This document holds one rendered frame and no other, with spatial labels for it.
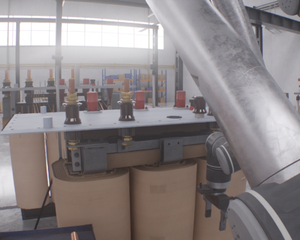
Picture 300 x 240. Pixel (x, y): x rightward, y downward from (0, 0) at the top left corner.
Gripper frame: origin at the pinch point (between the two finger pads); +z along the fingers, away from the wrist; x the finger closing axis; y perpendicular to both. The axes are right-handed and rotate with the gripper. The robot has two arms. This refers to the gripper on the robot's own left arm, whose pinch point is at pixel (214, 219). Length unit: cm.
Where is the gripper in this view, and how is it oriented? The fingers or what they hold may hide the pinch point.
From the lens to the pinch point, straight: 123.7
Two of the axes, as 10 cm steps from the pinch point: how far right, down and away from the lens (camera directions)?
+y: 9.6, -0.4, 2.8
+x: -2.8, -1.2, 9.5
